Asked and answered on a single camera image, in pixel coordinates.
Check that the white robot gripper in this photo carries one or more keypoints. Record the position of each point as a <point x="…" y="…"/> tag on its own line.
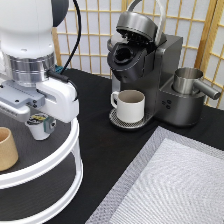
<point x="61" y="102"/>

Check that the white coffee pod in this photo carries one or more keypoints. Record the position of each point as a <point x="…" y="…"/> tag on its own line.
<point x="36" y="126"/>

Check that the grey pod coffee machine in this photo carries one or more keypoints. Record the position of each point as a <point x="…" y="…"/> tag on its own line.
<point x="142" y="57"/>

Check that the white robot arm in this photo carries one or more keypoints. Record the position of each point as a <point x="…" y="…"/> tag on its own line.
<point x="27" y="53"/>

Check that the tan wooden cup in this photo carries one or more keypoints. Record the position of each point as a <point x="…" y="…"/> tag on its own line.
<point x="8" y="150"/>

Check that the white two-tier round shelf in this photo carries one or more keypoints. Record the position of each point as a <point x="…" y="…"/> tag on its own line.
<point x="45" y="179"/>

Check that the white ceramic mug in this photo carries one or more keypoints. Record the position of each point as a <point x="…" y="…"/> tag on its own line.
<point x="129" y="105"/>

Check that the grey woven placemat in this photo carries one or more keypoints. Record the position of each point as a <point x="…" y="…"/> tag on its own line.
<point x="172" y="180"/>

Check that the steel milk frother jug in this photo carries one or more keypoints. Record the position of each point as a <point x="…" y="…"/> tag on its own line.
<point x="188" y="81"/>

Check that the wooden shoji screen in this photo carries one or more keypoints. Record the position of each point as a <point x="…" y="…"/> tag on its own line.
<point x="81" y="39"/>

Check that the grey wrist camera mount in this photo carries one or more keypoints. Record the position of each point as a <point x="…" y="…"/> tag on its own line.
<point x="16" y="100"/>

